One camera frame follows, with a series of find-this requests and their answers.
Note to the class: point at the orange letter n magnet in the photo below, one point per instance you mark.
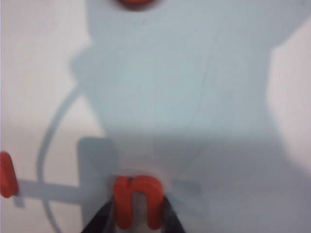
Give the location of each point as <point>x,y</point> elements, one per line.
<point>124,201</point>

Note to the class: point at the orange letter u magnet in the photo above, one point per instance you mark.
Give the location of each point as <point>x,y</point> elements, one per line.
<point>7,174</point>

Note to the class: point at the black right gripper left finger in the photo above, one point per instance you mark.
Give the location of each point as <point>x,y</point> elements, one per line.
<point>104,221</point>

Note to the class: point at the orange letter o magnet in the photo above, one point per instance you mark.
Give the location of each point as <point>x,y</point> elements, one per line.
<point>137,4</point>

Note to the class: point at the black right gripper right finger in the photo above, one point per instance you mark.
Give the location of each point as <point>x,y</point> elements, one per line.
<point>171,218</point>

